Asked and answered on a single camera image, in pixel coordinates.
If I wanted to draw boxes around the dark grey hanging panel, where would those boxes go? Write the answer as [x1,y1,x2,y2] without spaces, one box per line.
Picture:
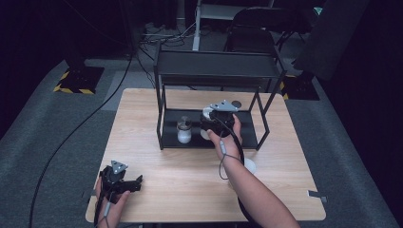
[292,0,371,82]

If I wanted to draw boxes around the hand-held gripper cable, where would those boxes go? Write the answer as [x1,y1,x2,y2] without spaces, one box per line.
[93,186,114,228]
[210,115,247,181]

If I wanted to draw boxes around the tangle of floor cables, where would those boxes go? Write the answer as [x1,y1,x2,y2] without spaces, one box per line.
[138,21,198,49]

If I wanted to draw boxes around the white metal desk frame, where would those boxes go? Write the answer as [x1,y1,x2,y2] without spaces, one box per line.
[191,0,276,52]

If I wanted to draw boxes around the small silver-lid jar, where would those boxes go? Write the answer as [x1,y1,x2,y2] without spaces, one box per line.
[176,115,193,144]

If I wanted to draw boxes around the person's right hand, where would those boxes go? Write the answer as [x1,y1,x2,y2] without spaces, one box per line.
[207,113,243,161]

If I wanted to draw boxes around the right hand-held gripper cable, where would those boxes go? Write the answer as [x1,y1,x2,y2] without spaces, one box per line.
[210,115,247,181]

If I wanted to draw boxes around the black folding chair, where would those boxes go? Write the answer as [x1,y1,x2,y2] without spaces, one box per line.
[222,7,306,53]

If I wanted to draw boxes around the grey table edge clamp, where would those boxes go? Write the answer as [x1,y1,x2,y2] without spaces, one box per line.
[306,189,329,204]
[82,188,98,200]

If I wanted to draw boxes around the black yellow-striped stand base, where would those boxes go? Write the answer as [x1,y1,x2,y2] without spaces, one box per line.
[278,73,320,102]
[52,65,106,95]

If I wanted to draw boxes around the white-lid jar with yellow powder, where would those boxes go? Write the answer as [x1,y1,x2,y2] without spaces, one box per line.
[241,157,258,176]

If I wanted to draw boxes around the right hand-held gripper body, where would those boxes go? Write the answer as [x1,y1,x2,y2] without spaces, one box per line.
[200,100,240,139]

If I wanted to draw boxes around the left hand-held gripper cable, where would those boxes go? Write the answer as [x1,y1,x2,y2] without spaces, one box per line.
[93,186,114,228]

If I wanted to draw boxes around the person's left hand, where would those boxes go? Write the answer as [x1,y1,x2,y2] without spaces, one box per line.
[94,177,131,224]

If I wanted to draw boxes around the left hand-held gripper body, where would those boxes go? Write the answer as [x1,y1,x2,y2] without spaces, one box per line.
[99,160,129,203]

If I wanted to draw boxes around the long black floor cable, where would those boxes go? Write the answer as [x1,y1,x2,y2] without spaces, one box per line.
[28,51,135,228]

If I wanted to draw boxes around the black metal two-tier shelf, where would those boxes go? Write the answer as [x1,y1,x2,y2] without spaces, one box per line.
[153,44,288,152]

